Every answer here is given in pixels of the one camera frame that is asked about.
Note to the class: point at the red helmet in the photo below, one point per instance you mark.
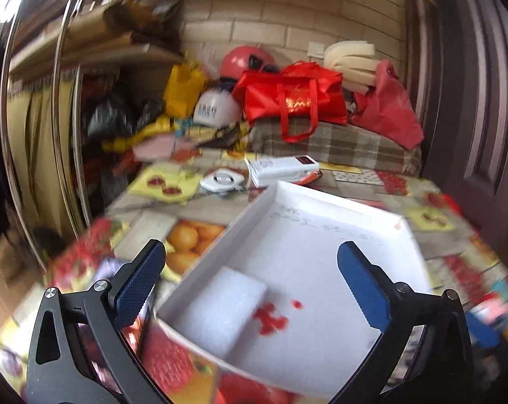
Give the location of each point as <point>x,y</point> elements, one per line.
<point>237,61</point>

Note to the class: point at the large black plastic bag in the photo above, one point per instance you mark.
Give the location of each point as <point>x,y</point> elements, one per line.
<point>109,115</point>

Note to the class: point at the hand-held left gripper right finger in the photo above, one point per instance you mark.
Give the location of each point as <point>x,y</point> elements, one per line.
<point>363,290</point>

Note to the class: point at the pink cloth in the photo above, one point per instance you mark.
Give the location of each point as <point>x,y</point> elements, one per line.
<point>157,147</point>

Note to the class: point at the wall socket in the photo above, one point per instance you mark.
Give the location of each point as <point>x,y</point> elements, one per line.
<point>316,49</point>

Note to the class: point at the yellow curtain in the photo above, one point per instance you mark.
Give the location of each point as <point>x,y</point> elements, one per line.
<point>35,143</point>

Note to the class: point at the chrome clothes rack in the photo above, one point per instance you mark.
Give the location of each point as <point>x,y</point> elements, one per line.
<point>60,92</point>

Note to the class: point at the small red scraps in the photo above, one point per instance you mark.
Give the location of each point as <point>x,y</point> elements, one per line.
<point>271,320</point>

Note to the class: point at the white cardboard box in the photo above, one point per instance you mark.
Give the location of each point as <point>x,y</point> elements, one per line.
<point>313,261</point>

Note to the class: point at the cardboard pile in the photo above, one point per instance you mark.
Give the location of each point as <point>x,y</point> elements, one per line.
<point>140,21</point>

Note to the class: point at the cream foam stack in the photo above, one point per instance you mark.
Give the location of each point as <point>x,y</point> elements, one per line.
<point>350,61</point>

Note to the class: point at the yellow patterned cloth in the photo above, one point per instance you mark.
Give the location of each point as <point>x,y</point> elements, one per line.
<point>224,134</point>

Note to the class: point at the white rectangular device box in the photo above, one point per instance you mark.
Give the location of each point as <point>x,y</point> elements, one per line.
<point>279,170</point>

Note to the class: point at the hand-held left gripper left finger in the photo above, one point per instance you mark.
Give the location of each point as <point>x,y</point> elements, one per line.
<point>138,286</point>

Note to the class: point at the red tote bag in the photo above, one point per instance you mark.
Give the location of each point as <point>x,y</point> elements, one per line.
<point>296,92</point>

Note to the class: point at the dark wooden door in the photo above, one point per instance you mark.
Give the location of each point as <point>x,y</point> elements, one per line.
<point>468,92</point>

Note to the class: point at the fruit printed tablecloth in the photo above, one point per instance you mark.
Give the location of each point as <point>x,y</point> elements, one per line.
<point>388,183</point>

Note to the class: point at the white foam sponge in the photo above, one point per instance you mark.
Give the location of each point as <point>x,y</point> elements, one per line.
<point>220,309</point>

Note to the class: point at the white round device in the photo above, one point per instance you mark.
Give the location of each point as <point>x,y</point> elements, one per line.
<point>222,181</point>

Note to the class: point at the plaid blanket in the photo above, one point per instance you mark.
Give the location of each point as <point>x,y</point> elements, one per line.
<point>342,145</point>

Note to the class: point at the yellow gift bag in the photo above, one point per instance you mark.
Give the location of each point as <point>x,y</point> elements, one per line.
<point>182,88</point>

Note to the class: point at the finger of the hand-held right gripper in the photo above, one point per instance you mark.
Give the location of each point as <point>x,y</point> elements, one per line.
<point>483,330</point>

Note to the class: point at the small black plastic bag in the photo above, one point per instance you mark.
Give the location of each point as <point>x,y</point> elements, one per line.
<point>151,111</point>

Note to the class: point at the wooden shelf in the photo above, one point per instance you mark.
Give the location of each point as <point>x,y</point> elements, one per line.
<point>111,57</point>

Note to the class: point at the red plastic object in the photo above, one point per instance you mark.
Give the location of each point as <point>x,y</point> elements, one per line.
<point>313,178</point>

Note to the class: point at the white helmet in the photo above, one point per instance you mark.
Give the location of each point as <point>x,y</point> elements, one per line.
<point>216,107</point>

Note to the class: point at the red plastic bag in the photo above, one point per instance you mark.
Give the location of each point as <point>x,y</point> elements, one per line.
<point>388,105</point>

